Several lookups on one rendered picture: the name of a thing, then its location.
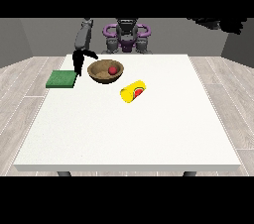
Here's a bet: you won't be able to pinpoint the green square pad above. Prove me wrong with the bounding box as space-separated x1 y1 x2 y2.
45 69 78 89

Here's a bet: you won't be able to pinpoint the brown wooden bowl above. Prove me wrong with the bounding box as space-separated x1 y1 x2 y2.
86 58 125 85

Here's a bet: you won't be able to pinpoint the grey robot trunk purple rings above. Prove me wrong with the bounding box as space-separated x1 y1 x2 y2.
100 18 154 56

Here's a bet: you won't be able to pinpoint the yellow cup with melon print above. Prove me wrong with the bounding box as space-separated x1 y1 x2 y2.
119 79 147 104

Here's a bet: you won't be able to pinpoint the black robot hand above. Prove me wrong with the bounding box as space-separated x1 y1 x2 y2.
186 18 248 36
71 48 99 77

